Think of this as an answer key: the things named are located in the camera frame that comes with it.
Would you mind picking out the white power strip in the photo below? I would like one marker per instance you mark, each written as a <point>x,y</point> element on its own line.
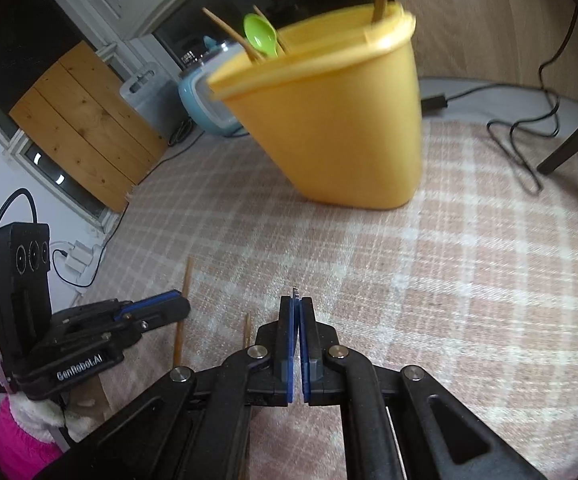
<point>81,257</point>

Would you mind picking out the black power adapter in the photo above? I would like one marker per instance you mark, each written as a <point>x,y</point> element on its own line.
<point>434,102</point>

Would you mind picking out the pine wood board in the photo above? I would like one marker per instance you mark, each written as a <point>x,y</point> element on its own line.
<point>89,125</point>

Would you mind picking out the green plastic spoon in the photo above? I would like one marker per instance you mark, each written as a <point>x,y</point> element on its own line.
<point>260,35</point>

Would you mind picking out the oak wood panel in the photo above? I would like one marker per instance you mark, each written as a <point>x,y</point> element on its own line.
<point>469,20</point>

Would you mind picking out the thin wooden chopstick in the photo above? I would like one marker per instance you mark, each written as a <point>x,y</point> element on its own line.
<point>229,35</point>

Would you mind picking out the yellow plastic utensil container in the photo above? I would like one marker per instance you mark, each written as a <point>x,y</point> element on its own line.
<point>339,125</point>

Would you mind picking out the blue white electric cooker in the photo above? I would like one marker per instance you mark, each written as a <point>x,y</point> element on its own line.
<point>204,100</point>

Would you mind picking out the person's left hand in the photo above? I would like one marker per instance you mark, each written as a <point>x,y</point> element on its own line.
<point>36,415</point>

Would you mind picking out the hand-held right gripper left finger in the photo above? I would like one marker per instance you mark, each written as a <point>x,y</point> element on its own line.
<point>289,350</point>

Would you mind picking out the grey plastic cutting board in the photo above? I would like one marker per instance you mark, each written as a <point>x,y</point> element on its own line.
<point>149,100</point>

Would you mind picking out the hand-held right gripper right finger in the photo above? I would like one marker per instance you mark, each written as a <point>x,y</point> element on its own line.
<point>307,350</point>

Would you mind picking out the person's left forearm pink sleeve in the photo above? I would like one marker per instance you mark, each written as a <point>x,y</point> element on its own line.
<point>14,450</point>

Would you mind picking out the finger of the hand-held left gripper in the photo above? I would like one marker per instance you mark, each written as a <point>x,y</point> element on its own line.
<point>164,307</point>

